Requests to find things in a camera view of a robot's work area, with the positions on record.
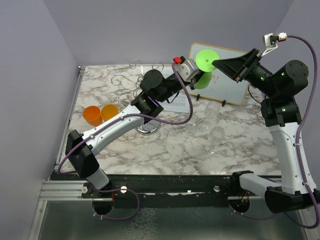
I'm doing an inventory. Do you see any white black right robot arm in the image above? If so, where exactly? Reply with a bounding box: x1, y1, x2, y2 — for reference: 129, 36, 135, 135
212, 48, 320, 214

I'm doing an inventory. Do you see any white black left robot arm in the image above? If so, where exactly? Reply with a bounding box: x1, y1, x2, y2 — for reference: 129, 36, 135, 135
64, 63, 204, 198

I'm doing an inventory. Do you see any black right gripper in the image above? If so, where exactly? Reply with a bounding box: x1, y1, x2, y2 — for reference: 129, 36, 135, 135
212, 47, 279, 98

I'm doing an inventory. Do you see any yellow framed whiteboard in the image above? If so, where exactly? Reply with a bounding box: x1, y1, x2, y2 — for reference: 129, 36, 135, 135
187, 42, 248, 105

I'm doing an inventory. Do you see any clear wine glass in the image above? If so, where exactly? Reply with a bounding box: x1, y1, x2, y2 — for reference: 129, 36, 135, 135
203, 101, 221, 125
205, 126, 225, 154

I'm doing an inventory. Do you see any dark orange plastic wine glass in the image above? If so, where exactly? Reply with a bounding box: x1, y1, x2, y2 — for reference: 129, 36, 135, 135
82, 105, 103, 127

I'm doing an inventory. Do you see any chrome wine glass rack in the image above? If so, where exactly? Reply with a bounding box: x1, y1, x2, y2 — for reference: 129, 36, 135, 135
110, 59, 164, 136

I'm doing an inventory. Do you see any black mounting rail base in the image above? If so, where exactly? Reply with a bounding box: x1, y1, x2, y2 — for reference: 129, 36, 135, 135
49, 173, 283, 208

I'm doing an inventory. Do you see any clear short tumbler glass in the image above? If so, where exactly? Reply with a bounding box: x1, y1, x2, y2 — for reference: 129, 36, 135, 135
184, 114, 200, 136

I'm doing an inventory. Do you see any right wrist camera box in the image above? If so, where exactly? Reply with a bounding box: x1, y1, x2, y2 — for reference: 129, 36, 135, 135
262, 32, 288, 56

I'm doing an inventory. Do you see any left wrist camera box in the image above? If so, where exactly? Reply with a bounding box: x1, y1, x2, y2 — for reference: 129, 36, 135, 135
173, 56, 200, 83

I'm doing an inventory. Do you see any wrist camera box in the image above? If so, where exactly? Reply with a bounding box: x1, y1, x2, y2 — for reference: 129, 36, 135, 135
262, 32, 288, 56
173, 56, 200, 83

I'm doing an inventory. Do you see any light orange plastic wine glass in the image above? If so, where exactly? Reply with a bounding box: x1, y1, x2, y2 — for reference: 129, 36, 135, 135
100, 104, 119, 122

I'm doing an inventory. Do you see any aluminium frame rail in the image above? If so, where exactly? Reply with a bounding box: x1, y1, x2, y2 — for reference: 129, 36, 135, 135
27, 65, 113, 240

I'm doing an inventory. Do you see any clear wine glass lying down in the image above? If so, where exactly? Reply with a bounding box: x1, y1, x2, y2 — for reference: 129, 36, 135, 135
205, 126, 225, 154

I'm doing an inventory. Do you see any green plastic wine glass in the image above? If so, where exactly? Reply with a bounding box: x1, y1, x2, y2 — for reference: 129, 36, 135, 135
194, 49, 220, 89

